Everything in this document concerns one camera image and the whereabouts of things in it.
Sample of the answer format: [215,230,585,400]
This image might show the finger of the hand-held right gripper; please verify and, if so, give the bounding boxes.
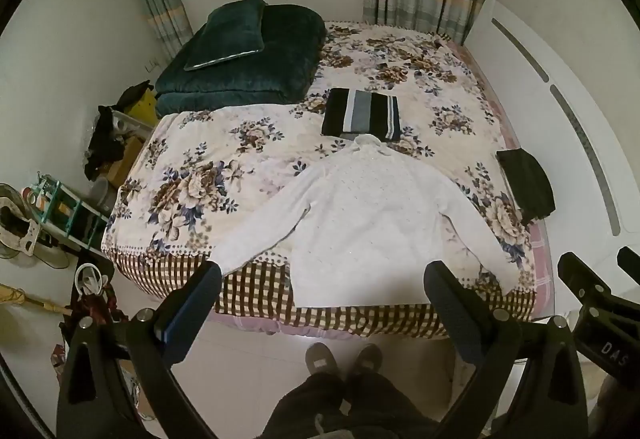
[616,246,640,277]
[556,252,626,315]

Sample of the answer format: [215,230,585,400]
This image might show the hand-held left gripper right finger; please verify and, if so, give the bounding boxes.
[423,260,589,439]

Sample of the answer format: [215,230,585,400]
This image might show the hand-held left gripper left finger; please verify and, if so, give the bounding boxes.
[56,260,223,439]

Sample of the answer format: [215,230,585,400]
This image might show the white knit sweater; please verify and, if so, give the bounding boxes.
[207,135,521,307]

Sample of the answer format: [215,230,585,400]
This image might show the person's right grey shoe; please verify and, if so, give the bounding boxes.
[347,344,383,377]

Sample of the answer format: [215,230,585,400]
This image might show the person's grey shoe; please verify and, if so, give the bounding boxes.
[305,342,343,376]
[347,344,383,377]

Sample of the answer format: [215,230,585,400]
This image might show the dark red bag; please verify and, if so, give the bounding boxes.
[60,289,131,370]

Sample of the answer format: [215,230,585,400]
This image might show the dark folded cloth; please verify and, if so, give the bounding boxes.
[496,147,557,226]

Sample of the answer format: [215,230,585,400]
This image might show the person's dark pants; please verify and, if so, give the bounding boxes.
[260,366,451,439]

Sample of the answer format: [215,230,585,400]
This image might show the floral bedsheet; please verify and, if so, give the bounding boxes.
[100,20,538,337]

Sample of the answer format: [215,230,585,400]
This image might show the person's left grey shoe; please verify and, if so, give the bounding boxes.
[305,342,343,376]

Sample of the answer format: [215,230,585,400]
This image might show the grey plastic bucket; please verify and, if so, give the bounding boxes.
[90,176,118,214]

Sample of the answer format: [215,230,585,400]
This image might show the straw broom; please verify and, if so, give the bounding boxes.
[0,283,73,317]

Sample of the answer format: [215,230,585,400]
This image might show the teal shelf rack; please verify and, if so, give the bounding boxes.
[27,173,111,252]

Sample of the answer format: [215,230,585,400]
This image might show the cardboard box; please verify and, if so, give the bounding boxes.
[105,134,148,190]

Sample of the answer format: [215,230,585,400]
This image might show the white floor fan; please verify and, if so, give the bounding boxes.
[0,183,71,270]

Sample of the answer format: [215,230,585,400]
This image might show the black garment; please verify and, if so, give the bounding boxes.
[82,105,126,180]
[120,80,152,110]

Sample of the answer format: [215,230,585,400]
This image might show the clear plastic bin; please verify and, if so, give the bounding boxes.
[107,109,151,140]

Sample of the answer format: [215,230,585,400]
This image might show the white bed headboard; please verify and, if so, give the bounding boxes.
[462,0,640,300]

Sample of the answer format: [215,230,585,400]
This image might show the black grey striped folded sweater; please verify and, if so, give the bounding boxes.
[321,88,402,143]

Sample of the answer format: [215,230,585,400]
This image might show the dark green folded quilt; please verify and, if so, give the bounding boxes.
[154,4,328,120]

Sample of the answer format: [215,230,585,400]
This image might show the dark green pillow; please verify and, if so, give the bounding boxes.
[183,0,267,72]

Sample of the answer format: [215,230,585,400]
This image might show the white coiled cable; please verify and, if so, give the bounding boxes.
[75,263,106,295]

